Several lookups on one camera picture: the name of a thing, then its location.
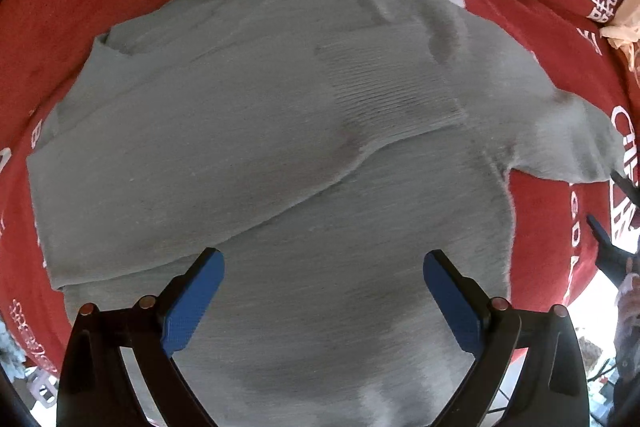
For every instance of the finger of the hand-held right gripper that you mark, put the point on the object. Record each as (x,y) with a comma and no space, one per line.
(627,189)
(607,247)

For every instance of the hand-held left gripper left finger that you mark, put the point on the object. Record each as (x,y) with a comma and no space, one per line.
(192,307)

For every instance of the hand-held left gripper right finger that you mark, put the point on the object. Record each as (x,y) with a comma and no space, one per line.
(452,307)

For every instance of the grey knit sweater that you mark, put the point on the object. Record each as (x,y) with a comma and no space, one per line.
(280,117)

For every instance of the beige crumpled plastic bag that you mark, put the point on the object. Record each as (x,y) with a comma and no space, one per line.
(622,32)

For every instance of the white plastic stool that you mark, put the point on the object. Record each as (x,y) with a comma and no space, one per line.
(44,388)

